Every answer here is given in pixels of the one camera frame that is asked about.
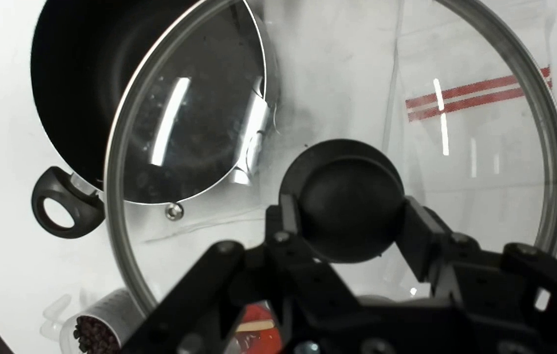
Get white cup of coffee beans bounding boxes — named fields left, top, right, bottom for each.
left=60, top=288, right=147, bottom=354

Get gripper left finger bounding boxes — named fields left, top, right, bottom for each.
left=121, top=193, right=360, bottom=354

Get clear bag with red stripes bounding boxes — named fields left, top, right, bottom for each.
left=381, top=0, right=556, bottom=197

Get glass lid with black knob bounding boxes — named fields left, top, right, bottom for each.
left=103, top=0, right=557, bottom=318

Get clear plastic piece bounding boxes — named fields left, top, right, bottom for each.
left=39, top=294, right=73, bottom=341

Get black pot with handles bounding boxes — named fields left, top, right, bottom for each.
left=30, top=0, right=280, bottom=240

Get red packet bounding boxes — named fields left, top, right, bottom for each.
left=233, top=301, right=285, bottom=354

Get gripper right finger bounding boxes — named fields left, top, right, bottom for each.
left=395, top=196, right=557, bottom=354

